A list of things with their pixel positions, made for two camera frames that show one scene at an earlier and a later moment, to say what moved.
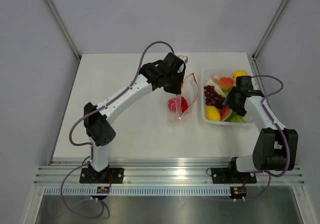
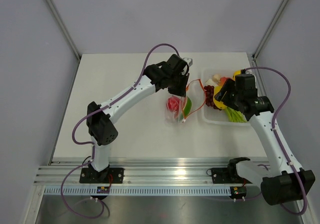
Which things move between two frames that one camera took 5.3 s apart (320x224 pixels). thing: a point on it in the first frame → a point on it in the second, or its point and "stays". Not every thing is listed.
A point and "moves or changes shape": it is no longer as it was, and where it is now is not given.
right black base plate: (229, 175) stays
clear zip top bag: (178, 104) moves or changes shape
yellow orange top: (238, 73) stays
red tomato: (174, 104) stays
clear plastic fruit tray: (208, 73) stays
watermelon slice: (225, 112) → (188, 107)
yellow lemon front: (212, 113) → (216, 90)
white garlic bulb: (216, 78) stays
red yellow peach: (225, 83) stays
